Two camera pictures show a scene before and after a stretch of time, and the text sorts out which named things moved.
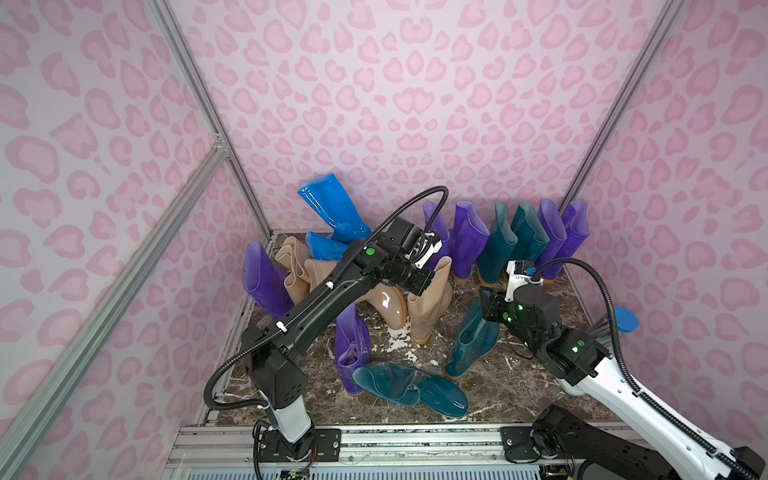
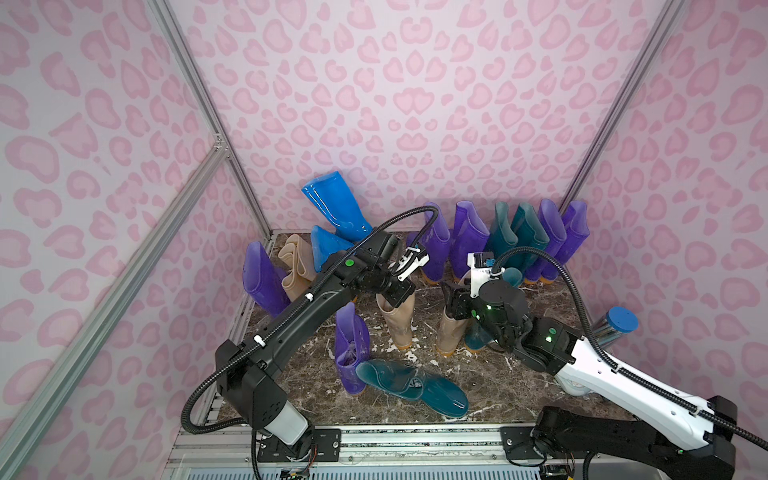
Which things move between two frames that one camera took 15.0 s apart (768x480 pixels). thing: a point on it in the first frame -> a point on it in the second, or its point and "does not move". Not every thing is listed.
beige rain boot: x=426 y=309 -> x=451 y=333
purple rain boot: x=441 y=229 does not move
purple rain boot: x=470 y=235 does not move
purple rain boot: x=353 y=345 does not move
